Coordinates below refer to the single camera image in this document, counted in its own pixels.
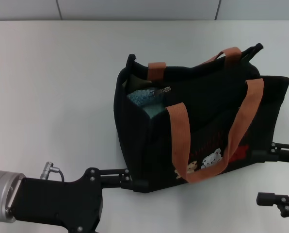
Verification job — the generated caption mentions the blue knitted cloth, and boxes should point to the blue knitted cloth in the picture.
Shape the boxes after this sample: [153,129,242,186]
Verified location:
[127,88,167,119]

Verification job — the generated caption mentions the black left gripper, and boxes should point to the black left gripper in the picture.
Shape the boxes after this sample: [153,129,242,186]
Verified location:
[6,167,149,233]

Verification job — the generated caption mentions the black food bag orange handles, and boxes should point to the black food bag orange handles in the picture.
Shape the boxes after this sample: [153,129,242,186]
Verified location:
[113,43,289,194]

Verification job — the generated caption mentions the silver zipper pull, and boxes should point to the silver zipper pull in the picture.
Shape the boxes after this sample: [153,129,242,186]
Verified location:
[150,86,172,96]

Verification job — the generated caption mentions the left gripper connector cable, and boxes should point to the left gripper connector cable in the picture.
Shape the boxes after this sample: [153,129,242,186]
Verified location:
[39,162,65,182]

